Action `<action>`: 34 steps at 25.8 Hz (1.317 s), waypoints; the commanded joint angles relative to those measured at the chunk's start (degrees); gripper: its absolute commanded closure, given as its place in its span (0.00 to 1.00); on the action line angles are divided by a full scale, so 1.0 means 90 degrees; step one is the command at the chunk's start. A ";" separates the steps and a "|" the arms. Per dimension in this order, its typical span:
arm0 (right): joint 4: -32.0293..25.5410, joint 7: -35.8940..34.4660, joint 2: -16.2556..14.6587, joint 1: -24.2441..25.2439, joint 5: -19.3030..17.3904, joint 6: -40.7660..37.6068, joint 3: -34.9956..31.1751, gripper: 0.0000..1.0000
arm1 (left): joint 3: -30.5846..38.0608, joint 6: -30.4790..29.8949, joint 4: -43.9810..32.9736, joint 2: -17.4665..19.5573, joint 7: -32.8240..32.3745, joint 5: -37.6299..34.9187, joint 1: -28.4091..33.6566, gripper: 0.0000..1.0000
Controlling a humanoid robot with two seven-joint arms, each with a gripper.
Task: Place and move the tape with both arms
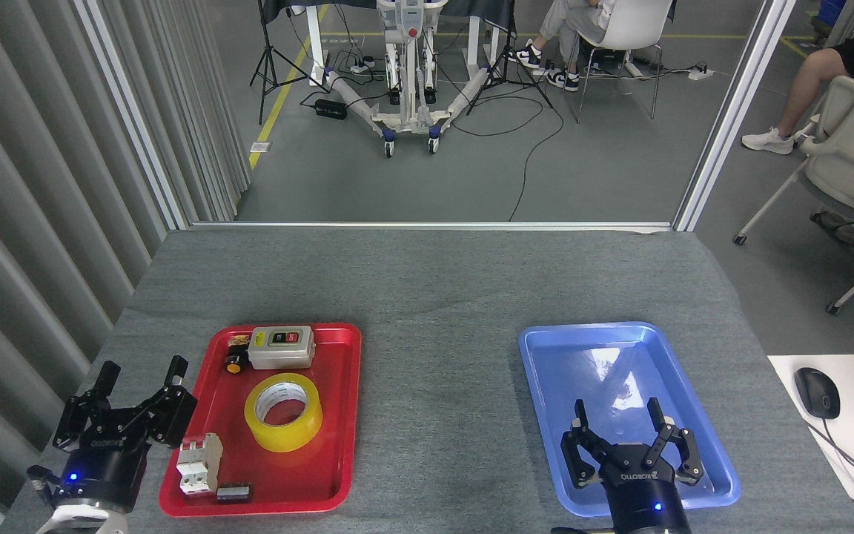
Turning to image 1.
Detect grey push button switch box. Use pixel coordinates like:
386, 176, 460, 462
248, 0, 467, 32
248, 326, 317, 370

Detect white side desk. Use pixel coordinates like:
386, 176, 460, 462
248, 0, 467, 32
768, 354, 854, 534

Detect white wheeled stand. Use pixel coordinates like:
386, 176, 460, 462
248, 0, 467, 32
323, 0, 491, 158

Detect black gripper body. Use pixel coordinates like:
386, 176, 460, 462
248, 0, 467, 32
598, 443, 692, 534
49, 438, 152, 514

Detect white circuit breaker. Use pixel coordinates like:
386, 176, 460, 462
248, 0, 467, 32
176, 433, 223, 496

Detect yellow tape roll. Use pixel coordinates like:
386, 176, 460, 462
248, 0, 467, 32
244, 372, 323, 453

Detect grey corrugated partition panel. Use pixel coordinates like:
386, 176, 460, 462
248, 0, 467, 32
0, 0, 254, 534

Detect black floor cable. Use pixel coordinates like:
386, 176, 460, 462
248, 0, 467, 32
449, 74, 565, 222

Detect blue plastic tray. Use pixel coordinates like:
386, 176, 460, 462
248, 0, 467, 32
518, 321, 741, 518

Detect black computer mouse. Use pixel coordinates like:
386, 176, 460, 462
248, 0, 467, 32
794, 367, 841, 421

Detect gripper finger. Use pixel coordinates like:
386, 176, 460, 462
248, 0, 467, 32
119, 355, 199, 449
646, 396, 704, 487
560, 399, 607, 490
53, 361, 124, 453

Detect silver frame post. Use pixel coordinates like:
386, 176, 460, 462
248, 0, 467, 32
75, 0, 191, 231
673, 0, 798, 232

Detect black tripod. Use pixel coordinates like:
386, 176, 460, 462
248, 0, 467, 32
466, 0, 555, 116
249, 0, 328, 125

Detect seated person with black-white shoes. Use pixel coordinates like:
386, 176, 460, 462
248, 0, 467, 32
509, 0, 620, 92

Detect silver frame rail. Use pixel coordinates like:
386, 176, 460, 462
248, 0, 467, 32
188, 220, 676, 232

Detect red plastic tray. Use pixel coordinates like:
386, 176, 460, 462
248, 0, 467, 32
159, 322, 363, 518

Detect grey felt table cover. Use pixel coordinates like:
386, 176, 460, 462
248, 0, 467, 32
0, 228, 854, 534

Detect seated person with white shoes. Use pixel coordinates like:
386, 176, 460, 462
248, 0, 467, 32
741, 26, 854, 245

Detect white shell chair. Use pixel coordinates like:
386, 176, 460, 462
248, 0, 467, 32
564, 0, 676, 123

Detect white desk with black cloth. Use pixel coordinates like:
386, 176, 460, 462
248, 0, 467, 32
260, 0, 517, 79

